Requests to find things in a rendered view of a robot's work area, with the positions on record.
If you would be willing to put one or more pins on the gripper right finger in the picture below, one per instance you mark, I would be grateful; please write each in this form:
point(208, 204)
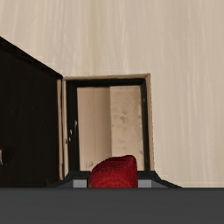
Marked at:
point(147, 180)

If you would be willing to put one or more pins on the dark hinged box lid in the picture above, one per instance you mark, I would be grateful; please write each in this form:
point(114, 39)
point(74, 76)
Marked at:
point(29, 122)

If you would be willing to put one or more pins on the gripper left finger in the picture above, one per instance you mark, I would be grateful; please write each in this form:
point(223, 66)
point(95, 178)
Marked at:
point(77, 179)

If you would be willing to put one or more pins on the red strawberry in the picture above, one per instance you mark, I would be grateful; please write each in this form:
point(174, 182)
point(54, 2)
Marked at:
point(114, 173)

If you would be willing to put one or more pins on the wooden box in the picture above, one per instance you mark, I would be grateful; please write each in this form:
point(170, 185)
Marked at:
point(125, 116)

